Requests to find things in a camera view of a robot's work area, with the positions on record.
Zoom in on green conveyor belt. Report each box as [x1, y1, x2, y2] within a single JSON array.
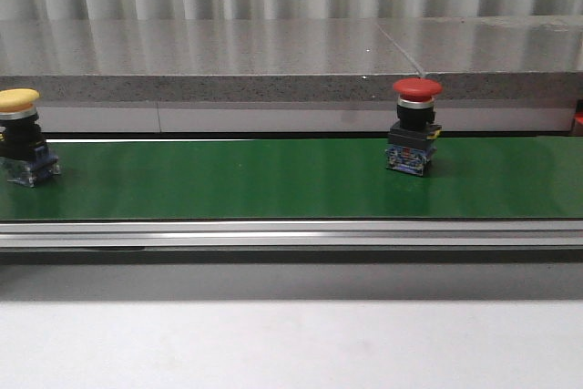
[[1, 136, 582, 220]]

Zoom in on grey stone slab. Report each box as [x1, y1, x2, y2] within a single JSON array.
[[377, 15, 582, 107], [1, 19, 414, 106]]

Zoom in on red orange plate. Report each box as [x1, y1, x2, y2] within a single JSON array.
[[570, 99, 583, 137]]

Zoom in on grey stone slab right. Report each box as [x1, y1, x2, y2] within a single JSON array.
[[377, 15, 582, 107]]

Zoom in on aluminium conveyor frame rail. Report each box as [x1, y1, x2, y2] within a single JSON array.
[[1, 219, 582, 251]]

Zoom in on grey stone slab left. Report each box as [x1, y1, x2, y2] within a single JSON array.
[[1, 19, 414, 106]]

